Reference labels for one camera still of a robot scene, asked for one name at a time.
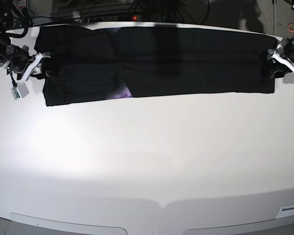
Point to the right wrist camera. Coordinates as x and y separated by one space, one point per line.
20 91

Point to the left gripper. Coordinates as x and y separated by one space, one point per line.
284 54

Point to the black power strip red switch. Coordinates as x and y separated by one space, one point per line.
117 18

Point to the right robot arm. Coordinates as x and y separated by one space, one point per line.
14 23

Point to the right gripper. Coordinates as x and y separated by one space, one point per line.
18 60

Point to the black T-shirt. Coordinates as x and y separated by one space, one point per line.
94 65

